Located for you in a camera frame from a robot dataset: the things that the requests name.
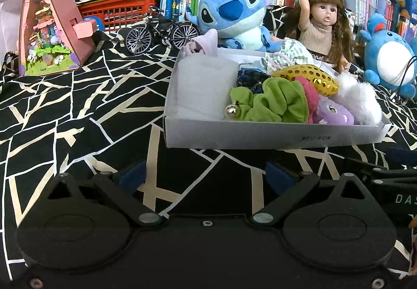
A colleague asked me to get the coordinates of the brown-haired baby doll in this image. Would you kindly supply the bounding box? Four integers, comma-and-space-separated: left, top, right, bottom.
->
281, 0, 353, 73

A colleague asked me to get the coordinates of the orange plastic crate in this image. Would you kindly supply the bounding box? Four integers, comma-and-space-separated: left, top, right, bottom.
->
78, 0, 160, 32

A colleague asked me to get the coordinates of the black cable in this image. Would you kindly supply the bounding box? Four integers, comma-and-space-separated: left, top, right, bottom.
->
389, 55, 417, 104

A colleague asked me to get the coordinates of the blue Stitch plush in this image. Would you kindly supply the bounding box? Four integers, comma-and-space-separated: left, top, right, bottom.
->
185, 0, 282, 53

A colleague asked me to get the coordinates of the white shallow cardboard box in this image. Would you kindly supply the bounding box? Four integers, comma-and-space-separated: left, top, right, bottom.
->
164, 48, 391, 149

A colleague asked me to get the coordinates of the white towel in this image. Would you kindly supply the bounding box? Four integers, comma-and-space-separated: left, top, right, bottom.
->
165, 53, 238, 121

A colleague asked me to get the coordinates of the green white striped cloth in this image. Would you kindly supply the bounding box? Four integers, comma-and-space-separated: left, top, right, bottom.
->
249, 38, 314, 75

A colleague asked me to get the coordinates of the pale pink cloth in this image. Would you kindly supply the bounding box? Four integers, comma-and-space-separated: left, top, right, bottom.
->
185, 29, 218, 56

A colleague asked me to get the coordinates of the blue round white-belly plush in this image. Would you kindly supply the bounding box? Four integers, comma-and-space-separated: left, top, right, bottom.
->
358, 12, 416, 99

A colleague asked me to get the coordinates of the white fluffy plush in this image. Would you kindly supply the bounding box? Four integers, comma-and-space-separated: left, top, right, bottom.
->
330, 72, 382, 125

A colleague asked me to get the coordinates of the black white patterned cloth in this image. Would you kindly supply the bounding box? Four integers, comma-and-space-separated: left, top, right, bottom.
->
1, 32, 416, 287

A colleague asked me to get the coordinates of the purple plush toy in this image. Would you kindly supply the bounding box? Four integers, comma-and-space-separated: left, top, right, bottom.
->
312, 95, 354, 125

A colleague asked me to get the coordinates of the pink green scrunchie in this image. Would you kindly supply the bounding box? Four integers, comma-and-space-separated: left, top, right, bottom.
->
225, 77, 320, 123

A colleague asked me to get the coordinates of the pink triangular miniature house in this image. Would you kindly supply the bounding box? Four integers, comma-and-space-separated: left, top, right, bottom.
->
18, 0, 97, 76

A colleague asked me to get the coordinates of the dark blue patterned scrunchie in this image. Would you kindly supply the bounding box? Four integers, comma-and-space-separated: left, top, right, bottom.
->
236, 68, 270, 94

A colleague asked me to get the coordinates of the miniature black bicycle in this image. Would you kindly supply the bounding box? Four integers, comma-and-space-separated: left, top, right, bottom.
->
124, 6, 200, 55

